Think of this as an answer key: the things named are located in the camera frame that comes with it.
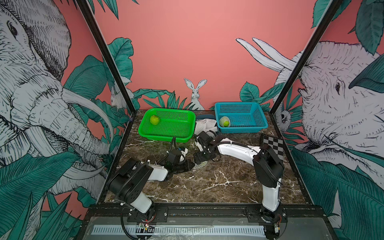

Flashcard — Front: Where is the white foam net sleeve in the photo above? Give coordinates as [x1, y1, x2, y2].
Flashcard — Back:
[194, 161, 208, 170]
[219, 116, 231, 128]

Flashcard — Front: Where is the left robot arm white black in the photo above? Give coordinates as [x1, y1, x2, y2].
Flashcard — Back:
[107, 148, 196, 220]

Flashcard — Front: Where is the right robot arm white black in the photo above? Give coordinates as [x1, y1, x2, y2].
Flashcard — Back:
[194, 132, 285, 213]

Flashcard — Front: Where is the stack of white foam nets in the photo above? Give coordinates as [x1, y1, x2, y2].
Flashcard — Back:
[194, 119, 218, 136]

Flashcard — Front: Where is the dark blue small bin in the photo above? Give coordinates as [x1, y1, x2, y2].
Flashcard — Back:
[196, 114, 216, 120]

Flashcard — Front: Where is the bright green plastic basket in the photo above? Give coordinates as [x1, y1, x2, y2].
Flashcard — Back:
[138, 108, 196, 143]

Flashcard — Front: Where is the teal plastic basket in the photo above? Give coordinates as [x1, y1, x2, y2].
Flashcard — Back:
[215, 102, 268, 134]

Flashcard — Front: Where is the black white checkerboard plate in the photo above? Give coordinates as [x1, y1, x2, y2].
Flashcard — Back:
[260, 134, 285, 161]

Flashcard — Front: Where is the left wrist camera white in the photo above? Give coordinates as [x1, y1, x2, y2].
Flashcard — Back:
[179, 147, 189, 163]

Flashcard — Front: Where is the white slotted cable duct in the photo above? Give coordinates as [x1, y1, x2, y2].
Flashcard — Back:
[90, 225, 267, 238]

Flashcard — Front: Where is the black front mounting rail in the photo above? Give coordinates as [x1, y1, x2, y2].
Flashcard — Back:
[84, 203, 326, 225]

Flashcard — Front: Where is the black left frame post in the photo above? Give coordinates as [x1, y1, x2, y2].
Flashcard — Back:
[76, 0, 137, 114]

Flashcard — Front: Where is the black frame post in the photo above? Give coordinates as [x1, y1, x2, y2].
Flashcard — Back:
[270, 0, 343, 115]
[76, 0, 137, 114]

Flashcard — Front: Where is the black right frame post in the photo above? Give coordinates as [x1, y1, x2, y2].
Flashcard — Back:
[270, 0, 343, 115]

